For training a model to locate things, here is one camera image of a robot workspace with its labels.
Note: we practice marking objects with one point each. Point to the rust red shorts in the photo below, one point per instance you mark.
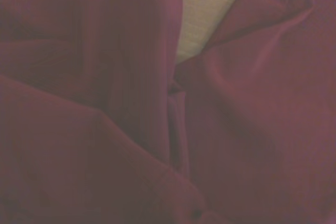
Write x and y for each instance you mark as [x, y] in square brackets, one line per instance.
[78, 129]

